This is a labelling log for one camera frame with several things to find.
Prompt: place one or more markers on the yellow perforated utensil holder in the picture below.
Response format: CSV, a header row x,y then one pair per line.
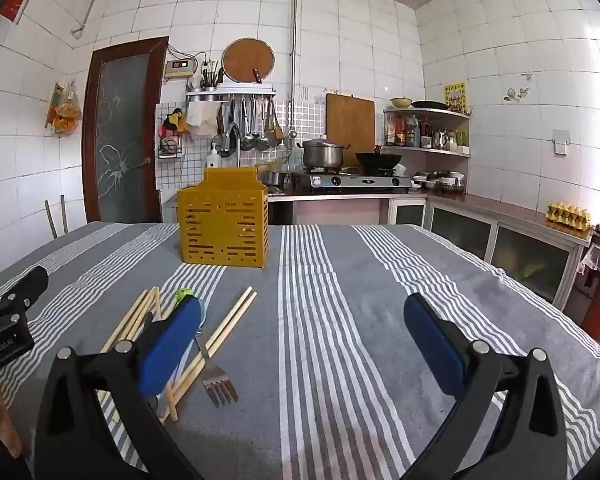
x,y
220,220

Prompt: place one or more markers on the beige controller box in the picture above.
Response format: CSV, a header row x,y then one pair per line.
x,y
179,67

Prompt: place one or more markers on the row of condiment bottles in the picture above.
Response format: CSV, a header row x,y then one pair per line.
x,y
407,132

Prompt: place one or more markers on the small hanging striped board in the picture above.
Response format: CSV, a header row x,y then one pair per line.
x,y
52,105

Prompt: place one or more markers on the hanging plastic bag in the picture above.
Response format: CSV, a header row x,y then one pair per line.
x,y
70,112

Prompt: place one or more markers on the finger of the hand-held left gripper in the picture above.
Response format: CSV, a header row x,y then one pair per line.
x,y
30,285

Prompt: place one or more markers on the steel gas stove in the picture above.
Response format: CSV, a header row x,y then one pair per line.
x,y
360,182

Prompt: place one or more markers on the brown frosted glass door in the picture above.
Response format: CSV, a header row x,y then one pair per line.
x,y
120,135

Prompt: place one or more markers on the round wooden cutting board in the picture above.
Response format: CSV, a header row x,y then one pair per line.
x,y
247,57

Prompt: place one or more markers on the person's left hand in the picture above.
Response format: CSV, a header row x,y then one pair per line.
x,y
2,420

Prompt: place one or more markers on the pile of steel dishes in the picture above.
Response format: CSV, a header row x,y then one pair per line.
x,y
442,181

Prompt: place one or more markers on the bunch of wooden chopsticks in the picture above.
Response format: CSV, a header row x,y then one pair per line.
x,y
225,327

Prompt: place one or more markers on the black wok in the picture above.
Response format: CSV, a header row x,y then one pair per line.
x,y
377,160

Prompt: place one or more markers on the grey striped tablecloth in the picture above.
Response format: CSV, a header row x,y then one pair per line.
x,y
330,335

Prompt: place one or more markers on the yellow egg tray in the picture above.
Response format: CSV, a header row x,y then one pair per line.
x,y
567,215

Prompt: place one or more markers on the grey metal water pipe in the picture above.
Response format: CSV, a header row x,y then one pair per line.
x,y
293,60

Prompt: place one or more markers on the black flat pan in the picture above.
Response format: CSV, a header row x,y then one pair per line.
x,y
430,105

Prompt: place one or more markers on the rectangular wooden cutting board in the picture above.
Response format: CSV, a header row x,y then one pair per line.
x,y
350,120

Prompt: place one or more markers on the white hanging cloth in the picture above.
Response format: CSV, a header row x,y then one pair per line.
x,y
200,115

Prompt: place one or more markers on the row of hanging kitchen utensils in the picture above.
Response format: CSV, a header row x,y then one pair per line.
x,y
250,135

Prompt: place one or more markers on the steel faucet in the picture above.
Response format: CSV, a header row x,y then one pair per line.
x,y
236,132

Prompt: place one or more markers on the yellow wall poster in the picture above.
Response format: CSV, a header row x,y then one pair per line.
x,y
455,96

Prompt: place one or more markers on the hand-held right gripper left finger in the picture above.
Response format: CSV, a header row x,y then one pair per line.
x,y
172,345

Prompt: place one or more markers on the wall sticker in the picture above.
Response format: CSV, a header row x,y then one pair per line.
x,y
512,92

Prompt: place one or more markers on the white wall pipe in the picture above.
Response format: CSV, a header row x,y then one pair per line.
x,y
87,10

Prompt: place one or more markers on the glass door counter cabinet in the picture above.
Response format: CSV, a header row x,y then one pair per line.
x,y
530,255

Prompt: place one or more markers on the steel cooking pot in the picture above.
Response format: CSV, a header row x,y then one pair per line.
x,y
322,156

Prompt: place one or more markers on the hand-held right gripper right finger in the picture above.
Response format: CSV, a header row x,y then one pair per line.
x,y
432,345

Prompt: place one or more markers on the steel kettle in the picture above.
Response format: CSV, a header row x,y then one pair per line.
x,y
440,139

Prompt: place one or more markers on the metal wall rack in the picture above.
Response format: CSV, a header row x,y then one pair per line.
x,y
230,92

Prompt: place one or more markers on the wooden stick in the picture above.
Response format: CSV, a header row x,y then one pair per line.
x,y
64,212
51,220

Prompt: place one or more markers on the beige bowl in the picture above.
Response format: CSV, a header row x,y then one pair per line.
x,y
401,102

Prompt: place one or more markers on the white corner shelf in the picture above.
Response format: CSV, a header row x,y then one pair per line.
x,y
430,151

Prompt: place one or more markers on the white soap dispenser bottle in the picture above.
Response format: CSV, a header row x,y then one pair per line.
x,y
213,159

